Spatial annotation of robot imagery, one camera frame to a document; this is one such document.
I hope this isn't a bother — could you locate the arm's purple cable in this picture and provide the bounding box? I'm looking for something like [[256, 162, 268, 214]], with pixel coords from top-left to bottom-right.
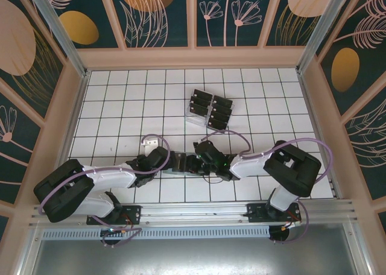
[[39, 134, 171, 249], [197, 129, 334, 245]]

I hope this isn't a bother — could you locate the clear acrylic tiered card rack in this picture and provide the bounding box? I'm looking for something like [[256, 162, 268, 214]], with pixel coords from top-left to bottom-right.
[[184, 87, 236, 130]]

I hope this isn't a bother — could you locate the aluminium frame post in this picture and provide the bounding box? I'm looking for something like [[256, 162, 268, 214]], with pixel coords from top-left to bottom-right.
[[296, 0, 362, 74], [24, 0, 92, 78]]

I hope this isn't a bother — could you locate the grey slotted cable duct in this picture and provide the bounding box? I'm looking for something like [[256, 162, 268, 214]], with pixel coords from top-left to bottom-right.
[[42, 226, 271, 240]]

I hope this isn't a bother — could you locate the left arm's black base plate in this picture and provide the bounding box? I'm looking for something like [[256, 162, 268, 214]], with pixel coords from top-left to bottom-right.
[[86, 205, 142, 226]]

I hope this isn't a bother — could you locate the right arm's purple cable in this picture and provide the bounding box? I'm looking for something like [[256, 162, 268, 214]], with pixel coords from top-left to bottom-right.
[[197, 129, 334, 245]]

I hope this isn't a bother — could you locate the black credit card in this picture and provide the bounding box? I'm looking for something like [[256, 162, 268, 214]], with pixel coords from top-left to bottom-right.
[[210, 109, 230, 122], [192, 89, 212, 100], [212, 101, 232, 115], [207, 116, 229, 130], [189, 95, 209, 107], [187, 103, 207, 115], [213, 94, 234, 107]]

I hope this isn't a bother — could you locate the grey metal panel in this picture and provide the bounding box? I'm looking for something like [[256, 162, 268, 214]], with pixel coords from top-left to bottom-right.
[[28, 223, 367, 275]]

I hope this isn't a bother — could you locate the left arm's purple cable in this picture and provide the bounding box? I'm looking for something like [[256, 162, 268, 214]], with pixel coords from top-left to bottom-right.
[[39, 134, 171, 249]]

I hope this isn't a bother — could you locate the aluminium mounting rail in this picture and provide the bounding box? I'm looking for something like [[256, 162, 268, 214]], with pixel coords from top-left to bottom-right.
[[28, 198, 358, 227]]

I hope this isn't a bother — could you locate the right arm's black base plate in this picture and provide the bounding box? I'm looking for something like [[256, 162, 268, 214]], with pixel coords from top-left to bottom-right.
[[246, 203, 302, 224]]

